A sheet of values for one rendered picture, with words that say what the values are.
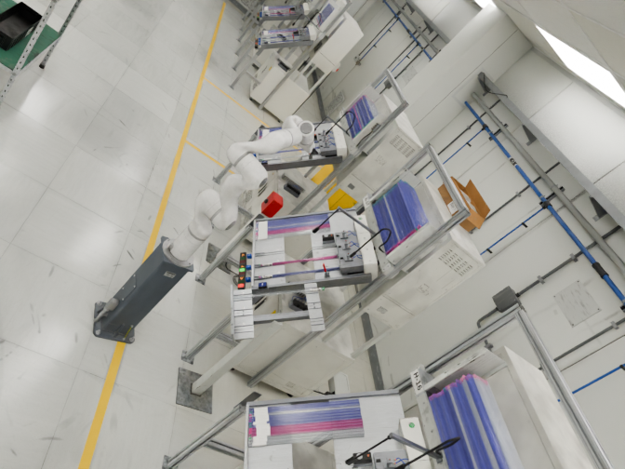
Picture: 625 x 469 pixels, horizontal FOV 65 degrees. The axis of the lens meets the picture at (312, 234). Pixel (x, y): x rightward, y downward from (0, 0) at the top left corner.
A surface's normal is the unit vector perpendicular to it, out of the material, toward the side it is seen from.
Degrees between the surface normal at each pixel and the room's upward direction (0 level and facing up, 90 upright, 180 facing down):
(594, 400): 90
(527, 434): 90
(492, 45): 90
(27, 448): 0
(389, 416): 44
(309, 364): 90
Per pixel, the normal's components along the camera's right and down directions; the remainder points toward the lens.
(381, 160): 0.07, 0.61
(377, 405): -0.04, -0.79
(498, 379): -0.74, -0.50
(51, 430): 0.67, -0.61
